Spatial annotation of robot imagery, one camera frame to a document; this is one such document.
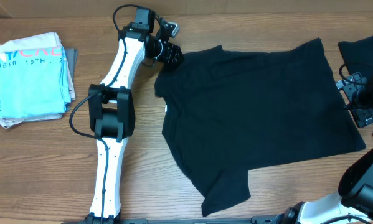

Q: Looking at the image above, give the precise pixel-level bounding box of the black t-shirt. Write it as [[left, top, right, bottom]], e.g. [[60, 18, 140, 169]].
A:
[[154, 39, 366, 216]]

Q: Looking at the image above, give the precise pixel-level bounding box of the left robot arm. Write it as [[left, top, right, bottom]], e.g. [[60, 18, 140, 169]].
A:
[[84, 19, 183, 223]]

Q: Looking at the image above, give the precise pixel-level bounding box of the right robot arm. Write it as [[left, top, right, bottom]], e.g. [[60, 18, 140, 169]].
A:
[[271, 77, 373, 223]]

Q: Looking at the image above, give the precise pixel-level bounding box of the light blue folded t-shirt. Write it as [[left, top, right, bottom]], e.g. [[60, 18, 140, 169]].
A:
[[0, 46, 72, 119]]

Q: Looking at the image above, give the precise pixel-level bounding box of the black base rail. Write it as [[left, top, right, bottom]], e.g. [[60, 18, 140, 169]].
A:
[[64, 215, 283, 224]]

